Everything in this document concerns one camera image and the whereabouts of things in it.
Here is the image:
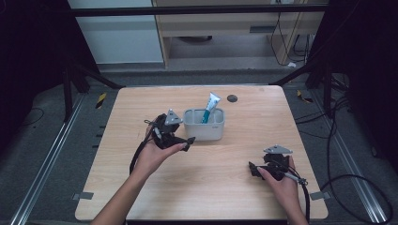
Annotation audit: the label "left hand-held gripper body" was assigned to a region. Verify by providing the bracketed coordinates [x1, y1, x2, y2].
[151, 108, 190, 151]

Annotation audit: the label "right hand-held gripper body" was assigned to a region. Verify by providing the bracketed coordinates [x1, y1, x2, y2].
[262, 144, 294, 182]

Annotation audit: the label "grey plastic container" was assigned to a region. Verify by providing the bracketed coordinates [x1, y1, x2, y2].
[182, 107, 226, 142]

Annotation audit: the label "white and teal toothpaste tube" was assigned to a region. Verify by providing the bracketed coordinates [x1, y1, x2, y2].
[200, 91, 222, 125]

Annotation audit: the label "person's left hand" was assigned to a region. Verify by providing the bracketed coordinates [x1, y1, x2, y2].
[133, 116, 189, 180]

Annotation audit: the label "person's right hand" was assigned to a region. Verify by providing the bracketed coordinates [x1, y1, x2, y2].
[256, 156, 300, 208]

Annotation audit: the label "grey tape piece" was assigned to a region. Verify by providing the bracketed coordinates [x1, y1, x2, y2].
[71, 191, 95, 202]
[309, 190, 332, 202]

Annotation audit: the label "yellow and black tape strip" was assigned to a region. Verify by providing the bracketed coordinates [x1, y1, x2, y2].
[95, 92, 108, 110]
[296, 89, 314, 104]

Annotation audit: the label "black metal stand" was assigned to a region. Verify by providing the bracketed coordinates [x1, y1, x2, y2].
[60, 55, 126, 124]
[268, 58, 335, 119]

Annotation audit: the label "white cabinet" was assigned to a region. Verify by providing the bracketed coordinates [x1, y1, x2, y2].
[67, 0, 164, 66]

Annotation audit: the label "light wooden desk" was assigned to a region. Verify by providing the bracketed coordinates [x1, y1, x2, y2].
[152, 0, 329, 68]

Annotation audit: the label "black curtain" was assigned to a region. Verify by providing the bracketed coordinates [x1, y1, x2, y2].
[308, 0, 398, 174]
[0, 0, 99, 149]

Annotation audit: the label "black metal crossbar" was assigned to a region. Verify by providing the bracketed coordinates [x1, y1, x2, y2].
[67, 5, 329, 18]

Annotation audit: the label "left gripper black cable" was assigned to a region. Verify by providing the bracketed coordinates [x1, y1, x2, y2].
[129, 118, 158, 176]

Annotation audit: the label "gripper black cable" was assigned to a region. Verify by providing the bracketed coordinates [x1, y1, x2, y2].
[271, 159, 312, 223]
[129, 118, 158, 176]

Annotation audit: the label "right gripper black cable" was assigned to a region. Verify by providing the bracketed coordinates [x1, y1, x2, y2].
[271, 159, 312, 223]

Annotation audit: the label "thick black floor cable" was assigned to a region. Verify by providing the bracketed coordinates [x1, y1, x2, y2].
[318, 96, 394, 225]

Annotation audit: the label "aluminium floor rail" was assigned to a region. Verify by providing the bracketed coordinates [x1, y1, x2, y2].
[8, 93, 87, 225]
[312, 89, 390, 225]

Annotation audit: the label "black hanging cables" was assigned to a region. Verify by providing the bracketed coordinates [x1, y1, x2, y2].
[269, 11, 314, 68]

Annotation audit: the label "thin black floor cable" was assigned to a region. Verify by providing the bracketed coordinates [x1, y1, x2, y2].
[18, 107, 46, 128]

